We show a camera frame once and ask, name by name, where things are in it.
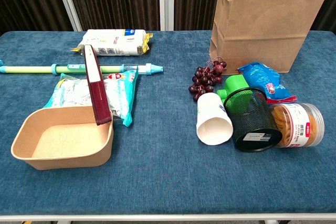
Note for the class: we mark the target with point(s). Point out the clear jar of rubber bands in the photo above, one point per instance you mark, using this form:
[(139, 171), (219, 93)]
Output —
[(302, 124)]

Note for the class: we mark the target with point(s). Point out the teal green water pump toy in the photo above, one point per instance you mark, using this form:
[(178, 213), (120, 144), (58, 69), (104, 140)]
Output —
[(26, 69)]

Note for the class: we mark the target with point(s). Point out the green plastic cup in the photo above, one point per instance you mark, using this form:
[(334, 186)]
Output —
[(235, 82)]

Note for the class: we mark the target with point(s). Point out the white table frame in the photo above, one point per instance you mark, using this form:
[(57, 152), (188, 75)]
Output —
[(168, 217)]

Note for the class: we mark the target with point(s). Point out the black mesh pen holder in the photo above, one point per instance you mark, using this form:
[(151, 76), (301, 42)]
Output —
[(252, 121)]

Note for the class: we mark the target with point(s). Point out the purple grape bunch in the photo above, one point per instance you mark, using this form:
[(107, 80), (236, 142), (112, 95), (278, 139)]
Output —
[(204, 79)]

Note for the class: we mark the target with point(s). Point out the teal white snack packet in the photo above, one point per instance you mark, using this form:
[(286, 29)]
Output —
[(120, 95)]

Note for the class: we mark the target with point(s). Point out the white snack packet yellow ends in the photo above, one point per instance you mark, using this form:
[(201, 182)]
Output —
[(113, 41)]

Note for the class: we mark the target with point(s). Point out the brown paper food bowl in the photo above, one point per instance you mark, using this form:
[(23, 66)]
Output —
[(65, 140)]

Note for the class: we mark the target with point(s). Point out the blue fabric table cover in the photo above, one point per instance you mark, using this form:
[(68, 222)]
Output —
[(168, 182)]

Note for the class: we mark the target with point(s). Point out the blue snack bag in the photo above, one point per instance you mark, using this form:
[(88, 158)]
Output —
[(262, 77)]

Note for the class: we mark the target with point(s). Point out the brown paper bag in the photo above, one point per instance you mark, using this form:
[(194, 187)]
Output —
[(262, 24)]

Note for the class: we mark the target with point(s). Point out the white paper cup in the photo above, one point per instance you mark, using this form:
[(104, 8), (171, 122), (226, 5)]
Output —
[(210, 111)]

